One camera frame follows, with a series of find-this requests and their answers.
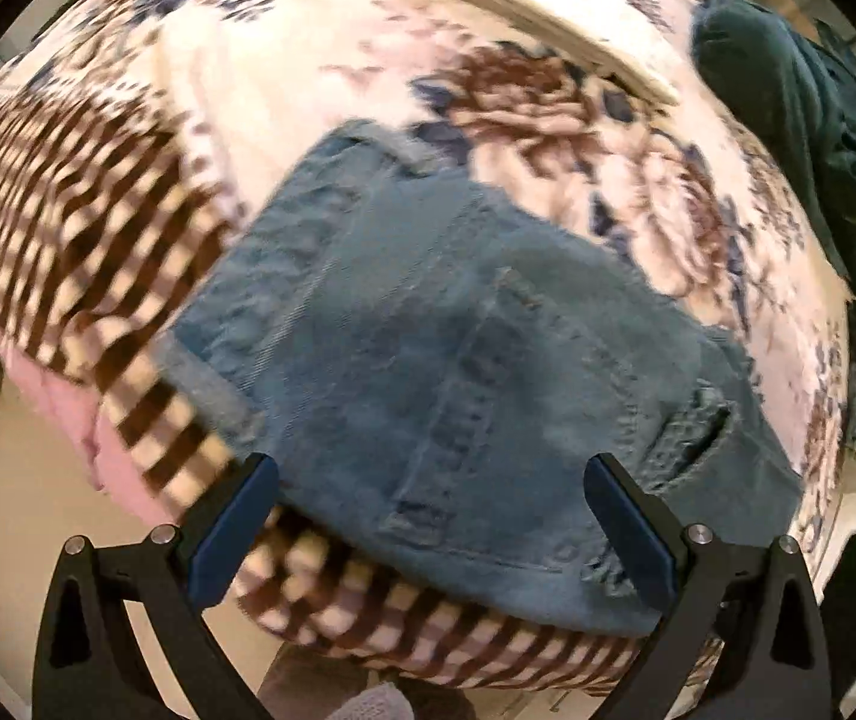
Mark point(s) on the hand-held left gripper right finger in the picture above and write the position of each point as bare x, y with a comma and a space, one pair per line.
629, 521

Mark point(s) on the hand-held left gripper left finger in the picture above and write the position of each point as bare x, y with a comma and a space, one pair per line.
237, 521

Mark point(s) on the blue denim pants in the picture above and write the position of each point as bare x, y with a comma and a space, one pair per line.
428, 360

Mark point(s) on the dark green cloth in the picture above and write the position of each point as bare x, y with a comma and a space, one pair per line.
811, 157

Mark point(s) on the floral checkered blanket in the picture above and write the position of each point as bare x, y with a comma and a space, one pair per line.
195, 112

